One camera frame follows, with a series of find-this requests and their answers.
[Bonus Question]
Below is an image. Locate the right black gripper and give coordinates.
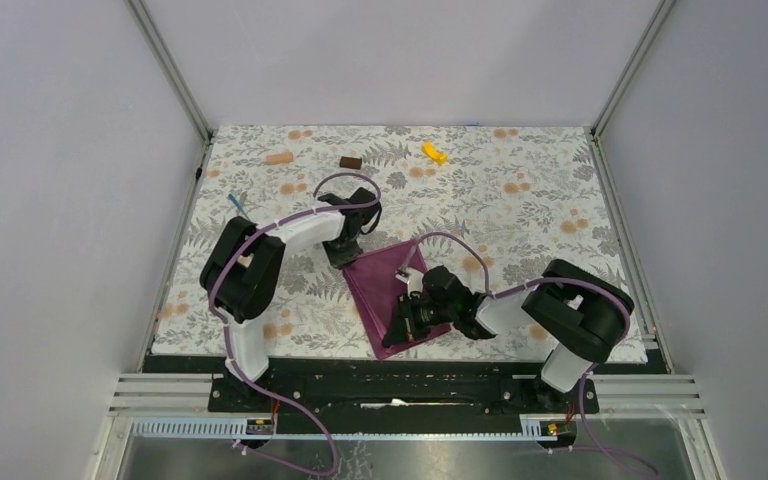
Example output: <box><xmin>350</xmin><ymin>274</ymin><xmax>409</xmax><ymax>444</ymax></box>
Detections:
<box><xmin>383</xmin><ymin>292</ymin><xmax>457</xmax><ymax>347</ymax></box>

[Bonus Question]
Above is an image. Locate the purple cloth napkin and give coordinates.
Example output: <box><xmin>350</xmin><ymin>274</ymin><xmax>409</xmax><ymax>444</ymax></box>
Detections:
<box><xmin>342</xmin><ymin>240</ymin><xmax>442</xmax><ymax>360</ymax></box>

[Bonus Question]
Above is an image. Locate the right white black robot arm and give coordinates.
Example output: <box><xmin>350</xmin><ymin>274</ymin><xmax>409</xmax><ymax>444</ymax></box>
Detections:
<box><xmin>382</xmin><ymin>259</ymin><xmax>635</xmax><ymax>412</ymax></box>

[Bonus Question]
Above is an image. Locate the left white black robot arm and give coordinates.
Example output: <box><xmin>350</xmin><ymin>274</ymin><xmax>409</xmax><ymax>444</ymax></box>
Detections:
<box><xmin>199</xmin><ymin>187</ymin><xmax>382</xmax><ymax>411</ymax></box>

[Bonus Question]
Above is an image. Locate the brown toy block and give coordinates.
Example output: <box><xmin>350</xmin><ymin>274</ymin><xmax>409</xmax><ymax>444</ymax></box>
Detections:
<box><xmin>338</xmin><ymin>156</ymin><xmax>363</xmax><ymax>170</ymax></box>

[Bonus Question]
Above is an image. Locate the orange toy block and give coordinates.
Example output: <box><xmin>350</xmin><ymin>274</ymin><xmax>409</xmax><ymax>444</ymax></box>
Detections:
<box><xmin>264</xmin><ymin>151</ymin><xmax>294</xmax><ymax>166</ymax></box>

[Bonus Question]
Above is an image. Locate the yellow toy piece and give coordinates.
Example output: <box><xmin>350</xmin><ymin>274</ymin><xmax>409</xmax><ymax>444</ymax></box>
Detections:
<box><xmin>421</xmin><ymin>142</ymin><xmax>448</xmax><ymax>166</ymax></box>

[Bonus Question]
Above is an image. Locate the floral patterned table mat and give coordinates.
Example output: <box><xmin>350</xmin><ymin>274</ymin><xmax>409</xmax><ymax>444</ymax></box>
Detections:
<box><xmin>151</xmin><ymin>125</ymin><xmax>628</xmax><ymax>356</ymax></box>

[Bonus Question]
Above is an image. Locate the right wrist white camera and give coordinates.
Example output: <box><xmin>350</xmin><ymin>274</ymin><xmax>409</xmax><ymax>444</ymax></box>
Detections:
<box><xmin>396</xmin><ymin>266</ymin><xmax>424</xmax><ymax>294</ymax></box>

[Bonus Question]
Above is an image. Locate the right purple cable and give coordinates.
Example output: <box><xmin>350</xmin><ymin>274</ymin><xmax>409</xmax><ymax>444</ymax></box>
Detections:
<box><xmin>403</xmin><ymin>231</ymin><xmax>660</xmax><ymax>478</ymax></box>

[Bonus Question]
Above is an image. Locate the white slotted cable duct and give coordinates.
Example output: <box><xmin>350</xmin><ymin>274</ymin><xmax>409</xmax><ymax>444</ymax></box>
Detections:
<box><xmin>132</xmin><ymin>415</ymin><xmax>561</xmax><ymax>442</ymax></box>

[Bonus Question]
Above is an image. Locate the left aluminium frame post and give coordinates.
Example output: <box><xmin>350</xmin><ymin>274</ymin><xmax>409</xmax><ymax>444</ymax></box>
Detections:
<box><xmin>124</xmin><ymin>0</ymin><xmax>214</xmax><ymax>143</ymax></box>

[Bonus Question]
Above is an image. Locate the aluminium frame post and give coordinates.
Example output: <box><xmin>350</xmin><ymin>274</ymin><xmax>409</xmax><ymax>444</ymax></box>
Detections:
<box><xmin>591</xmin><ymin>0</ymin><xmax>677</xmax><ymax>142</ymax></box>
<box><xmin>124</xmin><ymin>0</ymin><xmax>214</xmax><ymax>143</ymax></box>

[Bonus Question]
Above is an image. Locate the right aluminium frame post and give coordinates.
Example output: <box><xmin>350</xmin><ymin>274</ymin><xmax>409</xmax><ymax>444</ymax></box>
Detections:
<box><xmin>591</xmin><ymin>0</ymin><xmax>677</xmax><ymax>142</ymax></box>

